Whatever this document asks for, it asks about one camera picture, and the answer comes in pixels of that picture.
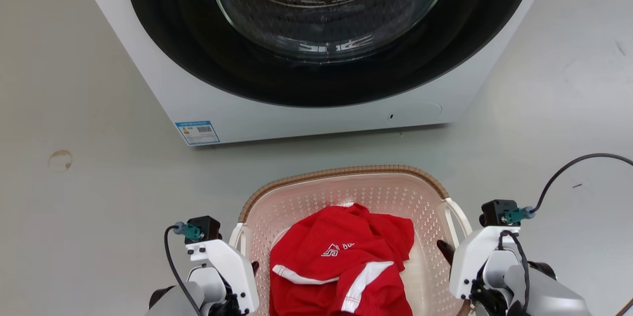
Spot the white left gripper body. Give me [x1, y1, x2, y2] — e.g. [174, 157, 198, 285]
[186, 239, 261, 315]

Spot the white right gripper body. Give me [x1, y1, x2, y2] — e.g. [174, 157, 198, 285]
[449, 226, 521, 302]

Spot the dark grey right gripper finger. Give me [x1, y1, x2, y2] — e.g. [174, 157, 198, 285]
[437, 239, 455, 267]

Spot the pink perforated laundry basket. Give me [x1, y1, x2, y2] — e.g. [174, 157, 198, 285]
[229, 165, 473, 316]

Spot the red white sports shirt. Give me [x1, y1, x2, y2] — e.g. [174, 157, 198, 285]
[269, 202, 415, 316]

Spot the blue energy label sticker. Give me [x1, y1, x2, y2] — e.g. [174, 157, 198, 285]
[175, 120, 221, 146]

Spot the white front-load washing machine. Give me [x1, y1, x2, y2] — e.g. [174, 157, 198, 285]
[70, 0, 559, 147]

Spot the black round glass washer door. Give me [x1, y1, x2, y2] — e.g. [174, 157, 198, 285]
[125, 0, 537, 108]

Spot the short black right gripper cable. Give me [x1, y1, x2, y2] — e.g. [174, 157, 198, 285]
[497, 229, 531, 307]

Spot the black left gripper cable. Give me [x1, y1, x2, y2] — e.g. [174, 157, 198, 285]
[164, 225, 204, 316]

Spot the long black right camera cable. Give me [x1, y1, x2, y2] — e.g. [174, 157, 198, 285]
[531, 153, 633, 213]

